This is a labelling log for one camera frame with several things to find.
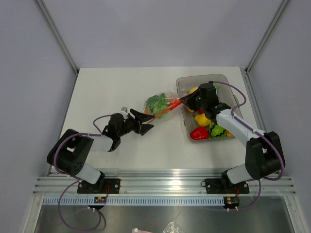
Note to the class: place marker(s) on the toy napa cabbage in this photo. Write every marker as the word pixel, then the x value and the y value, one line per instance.
pixel 157 104

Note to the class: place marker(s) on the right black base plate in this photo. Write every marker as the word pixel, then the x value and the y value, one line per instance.
pixel 217 186

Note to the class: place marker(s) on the clear zip top bag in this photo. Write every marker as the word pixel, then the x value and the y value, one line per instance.
pixel 173 108

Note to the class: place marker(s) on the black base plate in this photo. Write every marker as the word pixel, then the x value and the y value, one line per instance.
pixel 110 186
pixel 217 186

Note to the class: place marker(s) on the toy red bell pepper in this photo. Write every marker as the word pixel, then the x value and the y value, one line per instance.
pixel 199 133

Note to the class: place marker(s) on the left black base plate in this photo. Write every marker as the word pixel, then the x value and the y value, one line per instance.
pixel 110 186

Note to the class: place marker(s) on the toy yellow potato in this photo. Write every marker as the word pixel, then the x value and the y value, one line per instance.
pixel 190 110

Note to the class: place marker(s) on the crumpled clear plastic wrap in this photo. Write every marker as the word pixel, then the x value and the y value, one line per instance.
pixel 173 227

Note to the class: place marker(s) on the aluminium mounting rail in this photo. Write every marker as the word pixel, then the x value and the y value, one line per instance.
pixel 166 182

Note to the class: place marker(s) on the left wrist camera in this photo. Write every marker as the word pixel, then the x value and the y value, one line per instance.
pixel 124 110

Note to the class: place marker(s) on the left aluminium frame post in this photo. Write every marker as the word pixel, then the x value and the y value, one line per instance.
pixel 57 36

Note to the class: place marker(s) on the grey plastic food bin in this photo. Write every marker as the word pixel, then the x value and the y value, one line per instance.
pixel 224 93

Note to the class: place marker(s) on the aluminium frame post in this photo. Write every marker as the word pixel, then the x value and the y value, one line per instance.
pixel 267 35
pixel 57 36

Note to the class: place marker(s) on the toy yellow lemon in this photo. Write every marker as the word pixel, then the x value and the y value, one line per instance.
pixel 193 90

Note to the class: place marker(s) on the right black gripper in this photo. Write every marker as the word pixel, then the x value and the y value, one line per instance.
pixel 188 100

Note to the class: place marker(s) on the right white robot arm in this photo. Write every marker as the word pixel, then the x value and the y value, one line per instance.
pixel 264 155

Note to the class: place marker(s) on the toy green watermelon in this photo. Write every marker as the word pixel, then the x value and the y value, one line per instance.
pixel 216 131

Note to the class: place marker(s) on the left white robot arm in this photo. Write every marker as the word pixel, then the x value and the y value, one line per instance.
pixel 69 154

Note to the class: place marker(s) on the toy yellow pear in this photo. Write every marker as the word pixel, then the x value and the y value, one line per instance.
pixel 202 120

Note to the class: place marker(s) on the white slotted cable duct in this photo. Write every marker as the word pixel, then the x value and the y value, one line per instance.
pixel 135 201

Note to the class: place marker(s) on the right aluminium frame post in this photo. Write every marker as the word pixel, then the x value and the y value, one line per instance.
pixel 267 35

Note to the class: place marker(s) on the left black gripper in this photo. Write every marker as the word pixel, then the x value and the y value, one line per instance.
pixel 141 118

